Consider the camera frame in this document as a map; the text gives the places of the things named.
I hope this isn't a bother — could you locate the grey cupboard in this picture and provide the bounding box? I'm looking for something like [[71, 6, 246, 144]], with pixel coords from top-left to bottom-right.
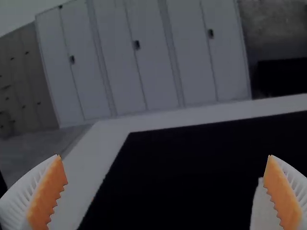
[[91, 0, 184, 116], [35, 4, 114, 128], [165, 0, 252, 108]]

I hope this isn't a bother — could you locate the black crate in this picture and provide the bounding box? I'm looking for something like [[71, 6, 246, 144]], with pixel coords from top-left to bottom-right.
[[252, 57, 307, 100]]

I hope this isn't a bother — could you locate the pale towel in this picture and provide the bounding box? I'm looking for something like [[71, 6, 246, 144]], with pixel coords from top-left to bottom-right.
[[250, 176, 283, 230]]

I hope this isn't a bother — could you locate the black mat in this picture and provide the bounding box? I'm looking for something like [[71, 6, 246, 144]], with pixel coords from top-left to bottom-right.
[[76, 110, 307, 230]]

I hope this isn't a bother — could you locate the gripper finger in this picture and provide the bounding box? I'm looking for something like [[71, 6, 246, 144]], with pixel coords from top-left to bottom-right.
[[0, 154, 69, 230], [263, 154, 307, 230]]

